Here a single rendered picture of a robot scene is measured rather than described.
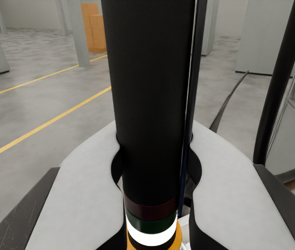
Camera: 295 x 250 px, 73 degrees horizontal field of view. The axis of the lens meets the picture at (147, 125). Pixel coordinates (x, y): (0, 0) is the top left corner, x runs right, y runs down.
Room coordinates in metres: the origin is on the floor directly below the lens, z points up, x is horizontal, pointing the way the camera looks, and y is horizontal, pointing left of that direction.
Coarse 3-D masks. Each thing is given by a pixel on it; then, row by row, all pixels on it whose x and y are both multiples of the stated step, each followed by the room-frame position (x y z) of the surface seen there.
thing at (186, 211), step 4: (188, 180) 0.25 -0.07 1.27; (188, 184) 0.25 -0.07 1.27; (192, 184) 0.26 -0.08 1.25; (188, 188) 0.25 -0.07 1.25; (192, 188) 0.26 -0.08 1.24; (188, 192) 0.25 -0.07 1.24; (192, 192) 0.26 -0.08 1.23; (184, 196) 0.24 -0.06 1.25; (188, 196) 0.25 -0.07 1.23; (184, 200) 0.24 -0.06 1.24; (188, 200) 0.24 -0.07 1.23; (184, 204) 0.24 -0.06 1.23; (188, 204) 0.24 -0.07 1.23; (184, 208) 0.24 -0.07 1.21; (188, 208) 0.25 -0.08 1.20; (184, 212) 0.24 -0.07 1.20; (188, 212) 0.25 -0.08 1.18; (180, 216) 0.22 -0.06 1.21
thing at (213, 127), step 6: (246, 72) 0.35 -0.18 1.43; (240, 78) 0.36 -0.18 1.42; (234, 90) 0.33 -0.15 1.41; (228, 96) 0.34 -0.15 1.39; (222, 108) 0.32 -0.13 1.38; (222, 114) 0.39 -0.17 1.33; (216, 120) 0.31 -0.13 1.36; (210, 126) 0.30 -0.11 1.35; (216, 126) 0.36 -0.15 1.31; (216, 132) 0.42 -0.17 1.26
